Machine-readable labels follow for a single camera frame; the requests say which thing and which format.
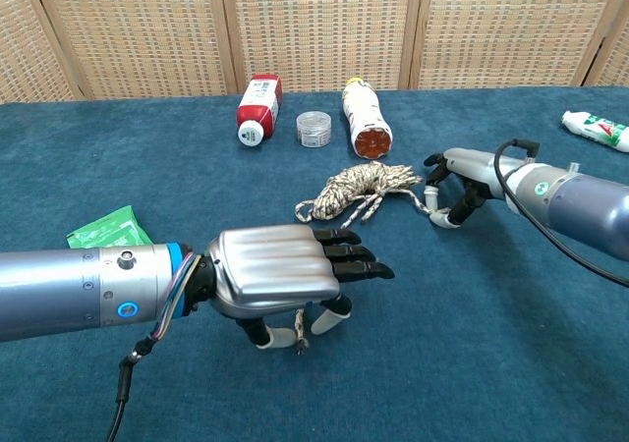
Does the small clear plastic jar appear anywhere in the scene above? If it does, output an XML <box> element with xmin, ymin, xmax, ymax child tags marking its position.
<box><xmin>295</xmin><ymin>110</ymin><xmax>332</xmax><ymax>148</ymax></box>

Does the white bottle with yellow cap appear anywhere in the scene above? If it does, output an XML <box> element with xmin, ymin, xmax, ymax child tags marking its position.
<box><xmin>341</xmin><ymin>77</ymin><xmax>394</xmax><ymax>160</ymax></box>

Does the red bottle with white cap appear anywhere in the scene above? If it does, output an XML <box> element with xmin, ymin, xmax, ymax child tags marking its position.
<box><xmin>236</xmin><ymin>73</ymin><xmax>284</xmax><ymax>147</ymax></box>

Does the blue table cloth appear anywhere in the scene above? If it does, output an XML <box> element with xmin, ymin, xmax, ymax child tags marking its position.
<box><xmin>0</xmin><ymin>85</ymin><xmax>629</xmax><ymax>442</ymax></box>

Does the white and green tube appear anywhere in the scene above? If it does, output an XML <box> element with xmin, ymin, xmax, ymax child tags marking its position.
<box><xmin>561</xmin><ymin>110</ymin><xmax>629</xmax><ymax>154</ymax></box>

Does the green sachet packet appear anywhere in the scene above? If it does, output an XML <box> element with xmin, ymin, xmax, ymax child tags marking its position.
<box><xmin>66</xmin><ymin>204</ymin><xmax>152</xmax><ymax>249</ymax></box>

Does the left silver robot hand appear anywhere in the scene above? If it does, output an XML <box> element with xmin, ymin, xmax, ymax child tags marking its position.
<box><xmin>188</xmin><ymin>224</ymin><xmax>396</xmax><ymax>351</ymax></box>

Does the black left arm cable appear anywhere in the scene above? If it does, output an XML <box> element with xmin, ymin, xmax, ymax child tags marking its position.
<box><xmin>104</xmin><ymin>336</ymin><xmax>157</xmax><ymax>442</ymax></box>

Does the woven folding screen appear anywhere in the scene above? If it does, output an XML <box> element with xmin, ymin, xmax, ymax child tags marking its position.
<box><xmin>0</xmin><ymin>0</ymin><xmax>629</xmax><ymax>105</ymax></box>

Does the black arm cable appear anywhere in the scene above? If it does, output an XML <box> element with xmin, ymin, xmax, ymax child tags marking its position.
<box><xmin>493</xmin><ymin>138</ymin><xmax>629</xmax><ymax>288</ymax></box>
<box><xmin>104</xmin><ymin>336</ymin><xmax>157</xmax><ymax>442</ymax></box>

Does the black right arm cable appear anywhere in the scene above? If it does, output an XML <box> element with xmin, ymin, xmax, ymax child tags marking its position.
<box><xmin>493</xmin><ymin>138</ymin><xmax>629</xmax><ymax>288</ymax></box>

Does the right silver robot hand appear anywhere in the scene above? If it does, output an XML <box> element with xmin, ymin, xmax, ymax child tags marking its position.
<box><xmin>424</xmin><ymin>147</ymin><xmax>510</xmax><ymax>230</ymax></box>

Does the beige braided rope bundle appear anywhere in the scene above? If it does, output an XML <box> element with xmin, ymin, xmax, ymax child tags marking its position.
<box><xmin>293</xmin><ymin>161</ymin><xmax>451</xmax><ymax>356</ymax></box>

